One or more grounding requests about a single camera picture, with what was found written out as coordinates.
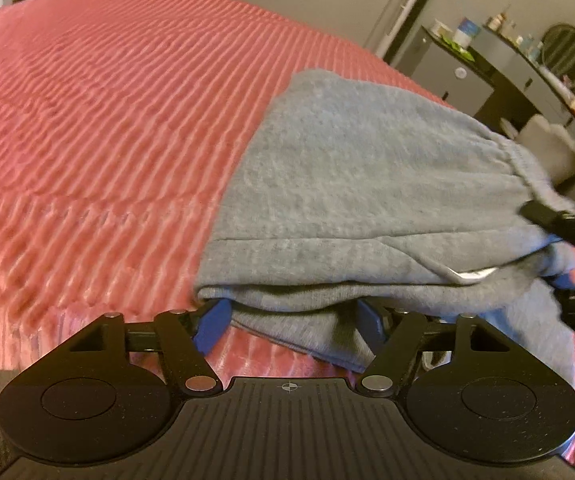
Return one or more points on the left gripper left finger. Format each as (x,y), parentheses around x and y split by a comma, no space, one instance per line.
(185,338)

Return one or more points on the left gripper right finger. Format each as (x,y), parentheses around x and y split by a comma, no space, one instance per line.
(396,339)

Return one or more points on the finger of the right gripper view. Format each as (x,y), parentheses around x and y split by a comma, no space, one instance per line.
(559,223)

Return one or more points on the grey sweatpants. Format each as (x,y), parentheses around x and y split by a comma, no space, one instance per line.
(350,189)

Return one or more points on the white fluffy chair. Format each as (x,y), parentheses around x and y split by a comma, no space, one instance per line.
(550,143)

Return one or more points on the grey vanity desk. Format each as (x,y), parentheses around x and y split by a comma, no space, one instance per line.
(519,64)

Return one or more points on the round black mirror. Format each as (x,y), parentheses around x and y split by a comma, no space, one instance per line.
(558,51)

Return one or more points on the grey drawer cabinet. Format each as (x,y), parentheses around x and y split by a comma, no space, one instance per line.
(437,68)

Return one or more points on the red ribbed bedspread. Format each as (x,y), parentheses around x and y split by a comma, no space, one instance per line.
(121,122)

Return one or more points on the white blue container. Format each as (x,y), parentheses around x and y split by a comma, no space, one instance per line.
(465,33)

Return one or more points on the white tall standing panel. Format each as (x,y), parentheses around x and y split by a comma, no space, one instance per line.
(392,27)

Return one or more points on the white drawstring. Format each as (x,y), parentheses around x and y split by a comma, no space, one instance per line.
(465,277)

